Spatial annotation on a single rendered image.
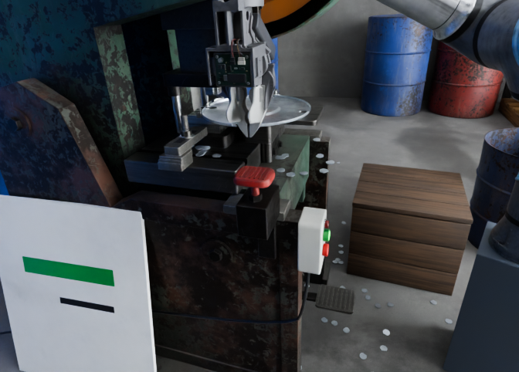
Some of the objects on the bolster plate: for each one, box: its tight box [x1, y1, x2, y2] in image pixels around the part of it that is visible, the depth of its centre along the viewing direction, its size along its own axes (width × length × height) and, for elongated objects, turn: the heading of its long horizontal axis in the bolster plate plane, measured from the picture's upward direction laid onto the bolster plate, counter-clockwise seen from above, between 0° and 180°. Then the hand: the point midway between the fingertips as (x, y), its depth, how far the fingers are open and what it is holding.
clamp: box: [158, 114, 208, 171], centre depth 84 cm, size 6×17×10 cm, turn 167°
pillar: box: [171, 96, 182, 134], centre depth 91 cm, size 2×2×14 cm
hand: (250, 128), depth 60 cm, fingers closed
